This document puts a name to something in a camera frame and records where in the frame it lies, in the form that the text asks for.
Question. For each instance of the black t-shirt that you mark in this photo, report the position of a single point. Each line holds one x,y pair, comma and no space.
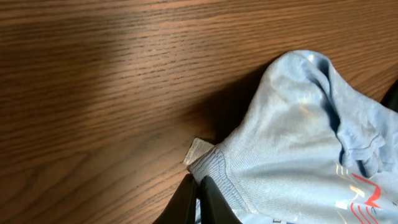
390,99

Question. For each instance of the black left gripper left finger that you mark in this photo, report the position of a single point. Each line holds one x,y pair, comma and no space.
181,208

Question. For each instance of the light blue printed t-shirt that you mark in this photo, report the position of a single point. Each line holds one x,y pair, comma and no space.
310,149

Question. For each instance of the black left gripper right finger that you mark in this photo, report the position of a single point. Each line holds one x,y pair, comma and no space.
214,207

